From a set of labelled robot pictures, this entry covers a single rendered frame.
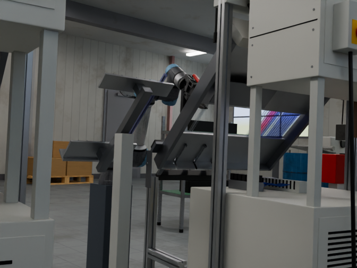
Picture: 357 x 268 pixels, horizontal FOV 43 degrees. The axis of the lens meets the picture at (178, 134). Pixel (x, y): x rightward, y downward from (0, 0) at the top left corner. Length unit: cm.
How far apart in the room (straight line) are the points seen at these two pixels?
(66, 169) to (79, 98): 212
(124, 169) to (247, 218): 60
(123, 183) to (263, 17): 87
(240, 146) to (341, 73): 94
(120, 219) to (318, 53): 104
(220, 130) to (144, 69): 1013
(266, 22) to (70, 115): 915
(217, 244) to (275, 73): 64
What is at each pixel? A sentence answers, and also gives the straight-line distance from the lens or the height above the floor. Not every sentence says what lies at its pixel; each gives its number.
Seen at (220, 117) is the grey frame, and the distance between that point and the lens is 166.
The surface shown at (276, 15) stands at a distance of 157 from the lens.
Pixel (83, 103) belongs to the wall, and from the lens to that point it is 1072.
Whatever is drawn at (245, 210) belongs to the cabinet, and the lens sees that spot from 160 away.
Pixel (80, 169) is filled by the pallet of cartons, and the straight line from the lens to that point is 940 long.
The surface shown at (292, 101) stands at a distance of 221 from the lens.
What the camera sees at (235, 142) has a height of 81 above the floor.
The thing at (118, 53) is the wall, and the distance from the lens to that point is 1134.
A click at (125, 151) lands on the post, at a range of 192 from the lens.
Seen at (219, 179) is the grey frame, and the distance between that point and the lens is 166.
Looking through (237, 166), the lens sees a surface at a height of 70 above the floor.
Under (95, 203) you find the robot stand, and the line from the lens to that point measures 270.
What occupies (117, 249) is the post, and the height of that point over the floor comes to 35.
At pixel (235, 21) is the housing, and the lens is 180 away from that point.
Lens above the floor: 77
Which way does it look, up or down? 2 degrees up
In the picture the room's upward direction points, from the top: 2 degrees clockwise
